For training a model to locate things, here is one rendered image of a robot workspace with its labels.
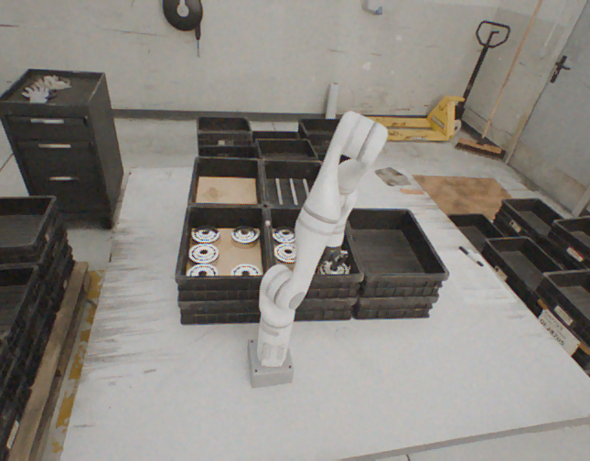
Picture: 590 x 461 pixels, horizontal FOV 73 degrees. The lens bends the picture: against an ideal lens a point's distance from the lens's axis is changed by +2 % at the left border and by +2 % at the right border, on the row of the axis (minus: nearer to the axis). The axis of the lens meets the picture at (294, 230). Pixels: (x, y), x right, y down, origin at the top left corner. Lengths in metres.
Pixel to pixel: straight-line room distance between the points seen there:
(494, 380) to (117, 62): 4.19
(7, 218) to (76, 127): 0.63
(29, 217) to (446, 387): 2.07
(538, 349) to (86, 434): 1.45
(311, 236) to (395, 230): 0.85
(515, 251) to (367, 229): 1.28
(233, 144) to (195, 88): 1.71
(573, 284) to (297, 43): 3.42
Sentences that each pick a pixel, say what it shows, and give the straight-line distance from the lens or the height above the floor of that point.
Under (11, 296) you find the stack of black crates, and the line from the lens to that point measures 2.17.
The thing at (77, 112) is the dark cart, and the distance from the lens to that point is 2.62.
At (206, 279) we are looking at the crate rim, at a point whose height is 0.93.
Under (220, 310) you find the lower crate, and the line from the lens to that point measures 1.35.
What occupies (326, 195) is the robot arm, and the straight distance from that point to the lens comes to 0.89.
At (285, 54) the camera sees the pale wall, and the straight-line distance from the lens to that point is 4.62.
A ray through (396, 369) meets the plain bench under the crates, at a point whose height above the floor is 0.70.
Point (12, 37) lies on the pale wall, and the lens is 4.81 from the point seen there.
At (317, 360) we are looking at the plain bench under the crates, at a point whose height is 0.70.
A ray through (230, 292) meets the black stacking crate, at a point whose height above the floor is 0.86.
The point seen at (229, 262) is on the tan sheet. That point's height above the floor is 0.83.
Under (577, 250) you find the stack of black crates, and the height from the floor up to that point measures 0.54.
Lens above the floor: 1.79
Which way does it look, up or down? 37 degrees down
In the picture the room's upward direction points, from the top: 7 degrees clockwise
